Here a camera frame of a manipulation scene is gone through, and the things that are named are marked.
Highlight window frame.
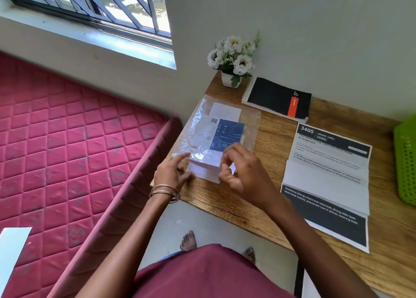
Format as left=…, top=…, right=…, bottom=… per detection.
left=0, top=0, right=173, bottom=52

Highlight metal wrist bangles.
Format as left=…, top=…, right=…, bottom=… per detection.
left=149, top=184, right=181, bottom=204

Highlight red quilted mattress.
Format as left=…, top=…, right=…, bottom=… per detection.
left=0, top=51, right=168, bottom=298

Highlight black table leg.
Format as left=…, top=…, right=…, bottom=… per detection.
left=294, top=259, right=305, bottom=298

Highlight person's foot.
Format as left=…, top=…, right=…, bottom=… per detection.
left=180, top=230, right=198, bottom=252
left=242, top=247, right=257, bottom=264

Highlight person's right forearm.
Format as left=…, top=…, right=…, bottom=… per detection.
left=260, top=194, right=379, bottom=298

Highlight green plastic basket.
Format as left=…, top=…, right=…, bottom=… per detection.
left=393, top=114, right=416, bottom=207

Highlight person's left foot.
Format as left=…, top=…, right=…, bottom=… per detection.
left=180, top=230, right=198, bottom=252

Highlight blue and white packet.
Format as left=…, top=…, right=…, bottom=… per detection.
left=190, top=116, right=245, bottom=153

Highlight person's right hand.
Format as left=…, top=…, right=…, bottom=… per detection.
left=218, top=142, right=284, bottom=211

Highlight black spiral notebook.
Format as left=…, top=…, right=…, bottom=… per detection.
left=241, top=77, right=312, bottom=124

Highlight person's right foot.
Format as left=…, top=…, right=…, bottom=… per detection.
left=242, top=247, right=257, bottom=264

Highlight maroon padded bed frame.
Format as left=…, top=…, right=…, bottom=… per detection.
left=47, top=117, right=183, bottom=298

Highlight white paper slip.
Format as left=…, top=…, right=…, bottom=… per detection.
left=208, top=102, right=242, bottom=123

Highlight plain white sheet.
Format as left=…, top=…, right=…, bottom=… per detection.
left=0, top=227, right=33, bottom=298

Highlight black and white printed sheet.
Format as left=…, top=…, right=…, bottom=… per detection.
left=280, top=122, right=373, bottom=254

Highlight person's maroon garment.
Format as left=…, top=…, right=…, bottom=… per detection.
left=132, top=244, right=295, bottom=298

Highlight metal window grille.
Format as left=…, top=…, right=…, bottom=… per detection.
left=0, top=0, right=172, bottom=38

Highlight person's left forearm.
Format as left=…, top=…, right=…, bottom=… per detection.
left=76, top=191, right=180, bottom=298

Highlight white flowers in white pot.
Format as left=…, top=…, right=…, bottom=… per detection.
left=207, top=31, right=261, bottom=89

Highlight person's left hand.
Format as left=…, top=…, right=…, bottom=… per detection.
left=154, top=152, right=196, bottom=194

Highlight clear plastic bag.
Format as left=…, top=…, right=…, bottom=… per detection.
left=172, top=94, right=262, bottom=184

